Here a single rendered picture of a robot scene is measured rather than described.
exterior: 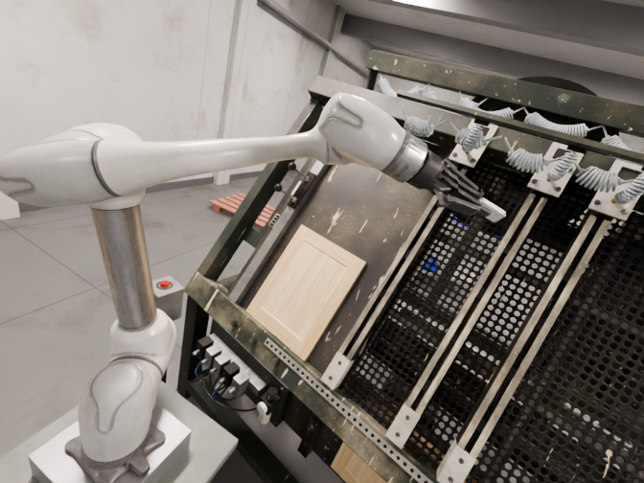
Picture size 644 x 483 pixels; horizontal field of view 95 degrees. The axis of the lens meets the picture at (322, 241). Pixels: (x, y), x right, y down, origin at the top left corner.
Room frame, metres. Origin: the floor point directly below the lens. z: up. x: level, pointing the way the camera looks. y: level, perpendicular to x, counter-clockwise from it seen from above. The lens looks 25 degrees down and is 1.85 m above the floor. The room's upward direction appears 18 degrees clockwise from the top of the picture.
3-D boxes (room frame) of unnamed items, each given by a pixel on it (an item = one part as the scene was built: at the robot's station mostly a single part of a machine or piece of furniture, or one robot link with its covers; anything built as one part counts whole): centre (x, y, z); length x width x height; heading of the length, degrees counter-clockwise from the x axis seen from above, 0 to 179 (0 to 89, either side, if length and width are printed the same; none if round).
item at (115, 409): (0.47, 0.38, 1.01); 0.18 x 0.16 x 0.22; 17
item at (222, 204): (4.16, 1.10, 0.05); 1.17 x 0.80 x 0.11; 72
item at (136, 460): (0.46, 0.36, 0.87); 0.22 x 0.18 x 0.06; 67
